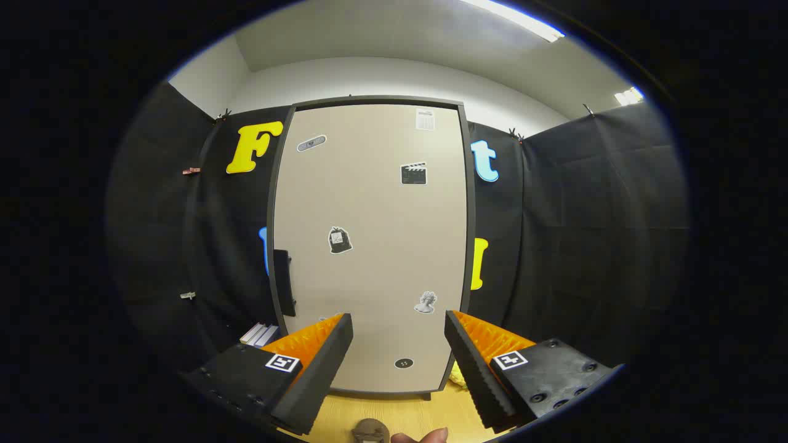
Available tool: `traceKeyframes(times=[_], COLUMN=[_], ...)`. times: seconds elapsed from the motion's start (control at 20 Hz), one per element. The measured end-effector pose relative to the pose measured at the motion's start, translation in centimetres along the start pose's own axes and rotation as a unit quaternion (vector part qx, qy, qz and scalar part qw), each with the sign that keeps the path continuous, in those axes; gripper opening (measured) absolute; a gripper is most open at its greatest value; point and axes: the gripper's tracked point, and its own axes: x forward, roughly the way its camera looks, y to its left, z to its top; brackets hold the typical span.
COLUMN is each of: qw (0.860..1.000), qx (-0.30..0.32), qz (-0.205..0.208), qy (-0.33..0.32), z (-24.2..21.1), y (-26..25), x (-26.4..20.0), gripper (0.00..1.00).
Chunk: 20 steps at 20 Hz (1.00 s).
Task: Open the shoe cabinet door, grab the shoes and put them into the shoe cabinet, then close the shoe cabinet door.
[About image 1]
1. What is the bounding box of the long ceiling light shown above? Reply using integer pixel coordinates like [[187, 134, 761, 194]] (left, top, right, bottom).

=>
[[462, 0, 565, 42]]

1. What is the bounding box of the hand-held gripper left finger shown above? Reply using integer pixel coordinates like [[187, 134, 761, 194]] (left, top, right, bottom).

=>
[[179, 313, 355, 436]]

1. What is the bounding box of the brown felt shoe with bow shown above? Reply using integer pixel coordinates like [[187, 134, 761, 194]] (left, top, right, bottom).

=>
[[351, 418, 390, 443]]

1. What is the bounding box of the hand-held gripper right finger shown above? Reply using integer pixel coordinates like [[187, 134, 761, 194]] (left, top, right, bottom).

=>
[[444, 310, 622, 433]]

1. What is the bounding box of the black backdrop cloth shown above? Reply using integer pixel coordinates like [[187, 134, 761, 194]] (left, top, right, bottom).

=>
[[105, 80, 690, 394]]

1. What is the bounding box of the black door handle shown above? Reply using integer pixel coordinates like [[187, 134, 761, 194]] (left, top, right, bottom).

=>
[[273, 249, 297, 317]]

